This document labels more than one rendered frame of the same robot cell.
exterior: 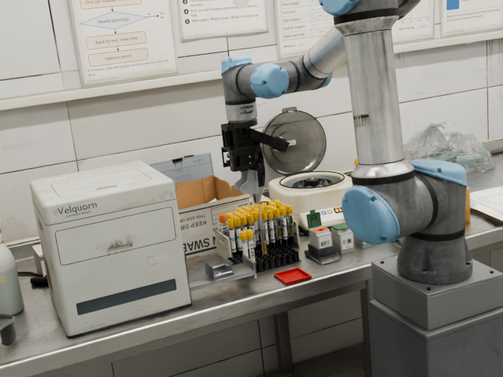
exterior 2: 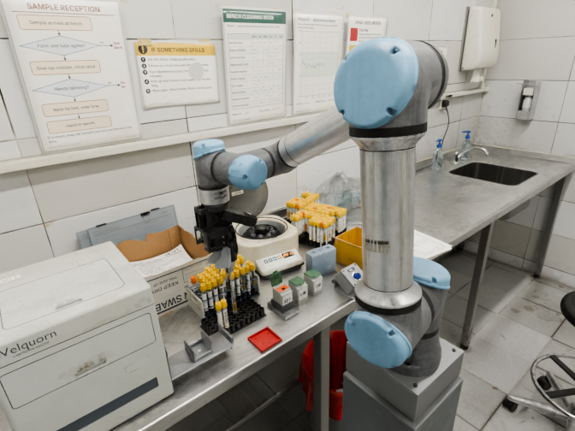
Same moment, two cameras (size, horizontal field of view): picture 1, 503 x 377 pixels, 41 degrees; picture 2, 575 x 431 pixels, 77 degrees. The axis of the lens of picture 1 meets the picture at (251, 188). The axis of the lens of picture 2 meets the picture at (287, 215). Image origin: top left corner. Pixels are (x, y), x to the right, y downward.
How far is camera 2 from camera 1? 0.75 m
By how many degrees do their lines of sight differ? 18
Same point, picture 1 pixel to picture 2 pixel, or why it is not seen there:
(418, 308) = (403, 400)
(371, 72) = (397, 196)
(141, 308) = (121, 416)
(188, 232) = (162, 293)
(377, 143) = (395, 271)
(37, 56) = not seen: outside the picture
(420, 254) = not seen: hidden behind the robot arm
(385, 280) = (362, 362)
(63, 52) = (17, 120)
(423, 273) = (407, 368)
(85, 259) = (47, 392)
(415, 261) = not seen: hidden behind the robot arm
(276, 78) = (257, 172)
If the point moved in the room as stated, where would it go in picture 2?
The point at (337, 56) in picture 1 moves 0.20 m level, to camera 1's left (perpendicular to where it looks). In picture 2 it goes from (317, 150) to (225, 160)
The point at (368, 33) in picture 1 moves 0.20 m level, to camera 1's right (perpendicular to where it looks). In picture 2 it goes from (399, 151) to (508, 138)
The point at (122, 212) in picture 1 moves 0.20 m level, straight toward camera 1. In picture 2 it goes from (91, 333) to (97, 416)
